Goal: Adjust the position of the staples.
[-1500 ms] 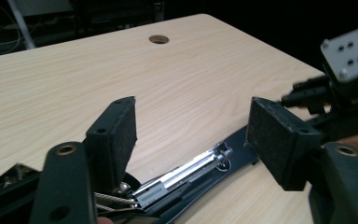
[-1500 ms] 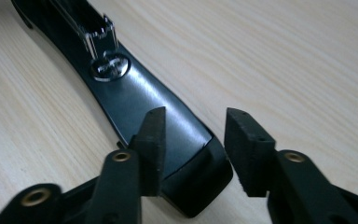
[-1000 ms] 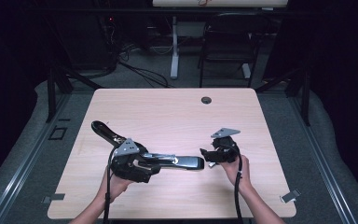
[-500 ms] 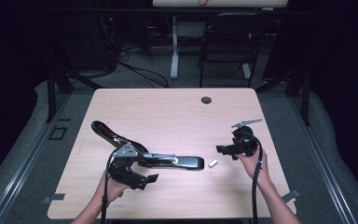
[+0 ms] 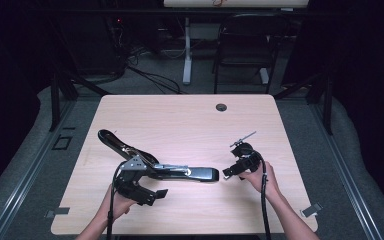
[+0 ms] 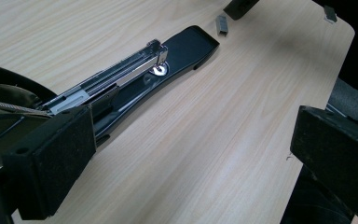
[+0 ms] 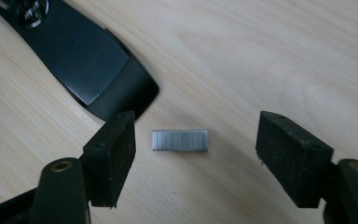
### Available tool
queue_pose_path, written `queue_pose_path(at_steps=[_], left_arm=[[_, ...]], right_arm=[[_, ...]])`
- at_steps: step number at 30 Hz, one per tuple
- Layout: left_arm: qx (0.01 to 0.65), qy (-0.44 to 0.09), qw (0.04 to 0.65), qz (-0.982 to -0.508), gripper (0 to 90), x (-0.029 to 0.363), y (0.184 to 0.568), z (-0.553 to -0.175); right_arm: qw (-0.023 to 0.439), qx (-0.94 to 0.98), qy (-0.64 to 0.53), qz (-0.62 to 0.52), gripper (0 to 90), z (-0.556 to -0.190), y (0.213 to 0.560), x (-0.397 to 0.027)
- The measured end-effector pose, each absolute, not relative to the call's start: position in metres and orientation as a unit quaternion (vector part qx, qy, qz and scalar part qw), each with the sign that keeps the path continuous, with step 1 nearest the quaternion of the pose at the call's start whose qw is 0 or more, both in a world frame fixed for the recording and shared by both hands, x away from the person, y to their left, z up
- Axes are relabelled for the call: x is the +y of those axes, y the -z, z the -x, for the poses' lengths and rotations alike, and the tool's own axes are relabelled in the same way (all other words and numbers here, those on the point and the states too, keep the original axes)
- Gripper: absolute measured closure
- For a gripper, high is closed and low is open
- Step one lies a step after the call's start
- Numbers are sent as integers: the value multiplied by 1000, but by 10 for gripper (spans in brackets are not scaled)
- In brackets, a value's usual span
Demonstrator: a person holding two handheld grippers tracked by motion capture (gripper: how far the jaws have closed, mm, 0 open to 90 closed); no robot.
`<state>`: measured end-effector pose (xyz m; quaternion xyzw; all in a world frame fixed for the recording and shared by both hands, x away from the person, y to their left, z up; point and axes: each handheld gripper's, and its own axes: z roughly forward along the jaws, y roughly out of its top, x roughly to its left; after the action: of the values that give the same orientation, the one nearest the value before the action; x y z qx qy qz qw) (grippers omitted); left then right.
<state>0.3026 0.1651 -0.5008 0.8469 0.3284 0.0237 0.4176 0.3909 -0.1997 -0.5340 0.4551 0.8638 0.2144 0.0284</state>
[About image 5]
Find grey floor tape strip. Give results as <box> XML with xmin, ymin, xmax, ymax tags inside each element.
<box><xmin>299</xmin><ymin>201</ymin><xmax>324</xmax><ymax>218</ymax></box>

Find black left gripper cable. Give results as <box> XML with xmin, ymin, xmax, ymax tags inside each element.
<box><xmin>106</xmin><ymin>161</ymin><xmax>128</xmax><ymax>240</ymax></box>

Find aluminium floor rail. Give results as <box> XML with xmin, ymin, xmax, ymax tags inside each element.
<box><xmin>0</xmin><ymin>99</ymin><xmax>78</xmax><ymax>240</ymax></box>
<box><xmin>307</xmin><ymin>99</ymin><xmax>384</xmax><ymax>240</ymax></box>

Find dark equipment cabinet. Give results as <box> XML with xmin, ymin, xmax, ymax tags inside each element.
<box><xmin>55</xmin><ymin>14</ymin><xmax>126</xmax><ymax>76</ymax></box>

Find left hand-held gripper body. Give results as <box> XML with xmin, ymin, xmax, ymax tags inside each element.
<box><xmin>113</xmin><ymin>154</ymin><xmax>155</xmax><ymax>197</ymax></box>

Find white desk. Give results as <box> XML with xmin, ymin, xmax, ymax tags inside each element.
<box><xmin>163</xmin><ymin>0</ymin><xmax>310</xmax><ymax>86</ymax></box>

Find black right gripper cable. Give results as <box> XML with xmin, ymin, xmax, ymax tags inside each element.
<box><xmin>253</xmin><ymin>151</ymin><xmax>273</xmax><ymax>240</ymax></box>

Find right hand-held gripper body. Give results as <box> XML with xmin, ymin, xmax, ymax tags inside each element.
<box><xmin>229</xmin><ymin>130</ymin><xmax>264</xmax><ymax>174</ymax></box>

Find person's left hand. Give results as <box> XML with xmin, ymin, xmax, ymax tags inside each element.
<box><xmin>98</xmin><ymin>184</ymin><xmax>138</xmax><ymax>223</ymax></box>

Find black floor cables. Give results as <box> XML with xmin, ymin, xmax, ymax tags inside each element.
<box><xmin>125</xmin><ymin>46</ymin><xmax>183</xmax><ymax>95</ymax></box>

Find black metal frame stand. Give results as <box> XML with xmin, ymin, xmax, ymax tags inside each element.
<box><xmin>273</xmin><ymin>70</ymin><xmax>335</xmax><ymax>136</ymax></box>
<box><xmin>47</xmin><ymin>70</ymin><xmax>112</xmax><ymax>132</ymax></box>

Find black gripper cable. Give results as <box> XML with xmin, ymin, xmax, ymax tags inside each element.
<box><xmin>253</xmin><ymin>151</ymin><xmax>273</xmax><ymax>240</ymax></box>
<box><xmin>106</xmin><ymin>161</ymin><xmax>128</xmax><ymax>240</ymax></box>

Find person's right hand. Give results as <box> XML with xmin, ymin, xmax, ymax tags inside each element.
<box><xmin>238</xmin><ymin>162</ymin><xmax>281</xmax><ymax>205</ymax></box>

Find black folding chair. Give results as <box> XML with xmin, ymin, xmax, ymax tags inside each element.
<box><xmin>212</xmin><ymin>13</ymin><xmax>290</xmax><ymax>95</ymax></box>

